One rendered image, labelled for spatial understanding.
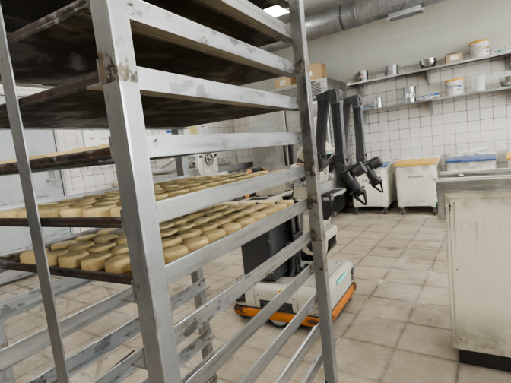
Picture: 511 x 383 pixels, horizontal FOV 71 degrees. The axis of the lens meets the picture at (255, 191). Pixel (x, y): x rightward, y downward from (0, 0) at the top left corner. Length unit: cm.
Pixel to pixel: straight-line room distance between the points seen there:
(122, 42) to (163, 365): 39
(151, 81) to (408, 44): 565
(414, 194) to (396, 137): 107
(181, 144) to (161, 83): 9
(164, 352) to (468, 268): 159
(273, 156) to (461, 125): 273
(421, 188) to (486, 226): 349
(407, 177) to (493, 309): 352
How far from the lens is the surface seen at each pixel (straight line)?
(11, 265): 82
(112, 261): 62
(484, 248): 188
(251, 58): 78
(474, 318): 200
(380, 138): 602
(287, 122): 559
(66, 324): 95
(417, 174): 528
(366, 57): 618
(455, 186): 183
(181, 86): 58
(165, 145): 53
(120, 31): 47
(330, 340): 111
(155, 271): 47
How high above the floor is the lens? 112
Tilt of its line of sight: 6 degrees down
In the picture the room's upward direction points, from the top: 6 degrees counter-clockwise
